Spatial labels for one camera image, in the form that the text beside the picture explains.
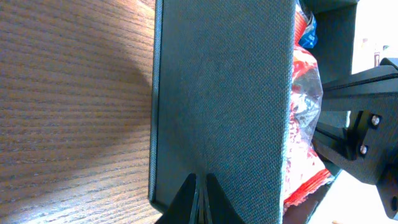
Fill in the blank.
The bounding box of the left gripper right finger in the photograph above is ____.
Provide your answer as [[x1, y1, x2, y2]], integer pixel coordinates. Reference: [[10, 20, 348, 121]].
[[204, 174, 244, 224]]

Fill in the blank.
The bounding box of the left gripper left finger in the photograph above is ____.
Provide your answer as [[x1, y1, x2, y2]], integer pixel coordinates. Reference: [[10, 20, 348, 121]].
[[155, 173, 199, 224]]

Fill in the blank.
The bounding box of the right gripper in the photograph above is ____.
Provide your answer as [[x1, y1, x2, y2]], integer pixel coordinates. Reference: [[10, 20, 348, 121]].
[[313, 58, 397, 220]]

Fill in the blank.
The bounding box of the red candy bag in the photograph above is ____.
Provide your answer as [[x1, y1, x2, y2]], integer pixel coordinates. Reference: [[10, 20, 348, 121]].
[[284, 1, 333, 210]]

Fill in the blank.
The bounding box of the blue Oreo cookie pack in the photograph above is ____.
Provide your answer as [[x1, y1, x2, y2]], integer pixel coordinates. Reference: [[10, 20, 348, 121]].
[[298, 14, 318, 49]]

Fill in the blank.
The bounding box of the black gift box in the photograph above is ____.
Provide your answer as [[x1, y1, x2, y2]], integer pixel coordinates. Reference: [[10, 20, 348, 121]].
[[149, 0, 295, 223]]

